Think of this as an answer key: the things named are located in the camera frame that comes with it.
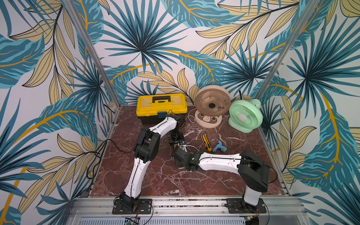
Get yellow black toolbox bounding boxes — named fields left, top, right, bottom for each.
left=136, top=93, right=188, bottom=125

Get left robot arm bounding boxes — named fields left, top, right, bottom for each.
left=119, top=114, right=185, bottom=210

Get beige desk fan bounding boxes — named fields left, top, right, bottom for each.
left=194, top=85, right=231, bottom=128

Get aluminium front rail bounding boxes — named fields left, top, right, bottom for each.
left=66, top=196, right=311, bottom=225

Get yellow black utility knife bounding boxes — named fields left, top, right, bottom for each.
left=202, top=132, right=212, bottom=152

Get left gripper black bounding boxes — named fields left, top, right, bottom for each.
left=167, top=128, right=184, bottom=149

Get right aluminium corner post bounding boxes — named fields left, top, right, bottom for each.
left=256, top=0, right=320, bottom=99

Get black cable bundle left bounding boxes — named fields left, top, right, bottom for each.
left=80, top=137, right=133, bottom=197

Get green desk fan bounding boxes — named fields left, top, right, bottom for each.
left=228, top=99, right=263, bottom=134

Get white fan power cable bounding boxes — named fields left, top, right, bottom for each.
left=179, top=108, right=203, bottom=154

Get left aluminium corner post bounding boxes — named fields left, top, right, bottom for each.
left=63, top=0, right=121, bottom=110

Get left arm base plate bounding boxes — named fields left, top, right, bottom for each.
left=112, top=198, right=152, bottom=215

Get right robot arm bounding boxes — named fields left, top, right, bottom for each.
left=173, top=147, right=270, bottom=206

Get beige power strip red sockets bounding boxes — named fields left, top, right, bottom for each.
left=174, top=146, right=187, bottom=169

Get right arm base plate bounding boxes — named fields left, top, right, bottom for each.
left=225, top=198, right=267, bottom=215

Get blue glue gun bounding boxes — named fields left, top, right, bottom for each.
left=212, top=141, right=227, bottom=152

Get aluminium corner post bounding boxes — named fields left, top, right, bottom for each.
left=256, top=0, right=320, bottom=99
left=63, top=0, right=121, bottom=110

